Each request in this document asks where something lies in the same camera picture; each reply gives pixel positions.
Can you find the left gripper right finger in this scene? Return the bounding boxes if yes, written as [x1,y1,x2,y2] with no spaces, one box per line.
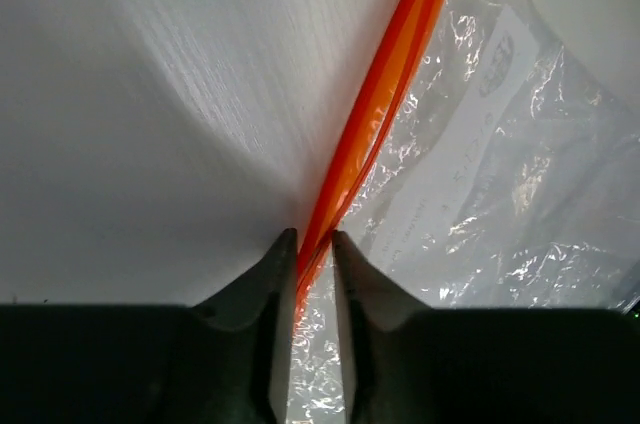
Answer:
[331,231,437,423]

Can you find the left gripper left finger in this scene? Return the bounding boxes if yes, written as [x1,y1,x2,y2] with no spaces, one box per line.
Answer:
[193,228,297,423]

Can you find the clear zip bag orange zipper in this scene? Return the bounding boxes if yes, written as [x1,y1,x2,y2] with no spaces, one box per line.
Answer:
[284,0,640,424]

